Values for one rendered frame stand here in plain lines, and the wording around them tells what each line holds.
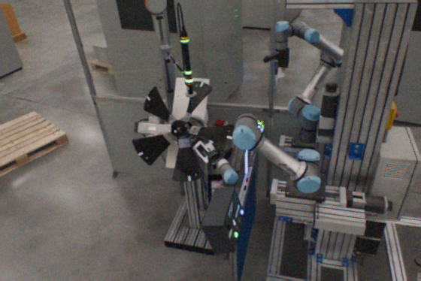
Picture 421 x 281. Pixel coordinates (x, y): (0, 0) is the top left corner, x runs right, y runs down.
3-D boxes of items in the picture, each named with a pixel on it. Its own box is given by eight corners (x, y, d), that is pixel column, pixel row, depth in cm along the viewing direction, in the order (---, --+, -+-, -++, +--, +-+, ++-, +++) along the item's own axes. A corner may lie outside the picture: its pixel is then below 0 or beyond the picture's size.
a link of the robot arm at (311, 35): (352, 75, 217) (304, 43, 190) (340, 69, 226) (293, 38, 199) (363, 58, 214) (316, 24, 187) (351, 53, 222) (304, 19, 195)
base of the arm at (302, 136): (319, 132, 242) (321, 120, 237) (319, 144, 231) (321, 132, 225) (298, 131, 246) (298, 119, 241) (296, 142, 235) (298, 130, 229)
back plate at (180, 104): (149, 164, 261) (149, 164, 259) (160, 77, 265) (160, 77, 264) (216, 173, 247) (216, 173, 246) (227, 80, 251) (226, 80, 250)
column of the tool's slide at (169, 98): (180, 191, 355) (151, 13, 253) (187, 188, 357) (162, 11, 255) (181, 194, 351) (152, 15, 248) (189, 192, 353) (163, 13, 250)
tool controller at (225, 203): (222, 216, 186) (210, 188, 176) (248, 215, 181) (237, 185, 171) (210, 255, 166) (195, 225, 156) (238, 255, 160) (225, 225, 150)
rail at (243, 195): (252, 152, 271) (252, 144, 267) (258, 153, 270) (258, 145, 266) (228, 243, 201) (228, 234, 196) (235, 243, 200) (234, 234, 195)
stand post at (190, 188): (192, 229, 312) (180, 149, 260) (201, 231, 309) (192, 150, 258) (191, 233, 308) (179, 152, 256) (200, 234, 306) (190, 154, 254)
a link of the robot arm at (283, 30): (292, 22, 197) (280, 25, 195) (291, 40, 203) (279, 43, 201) (285, 19, 203) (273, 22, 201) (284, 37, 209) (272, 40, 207)
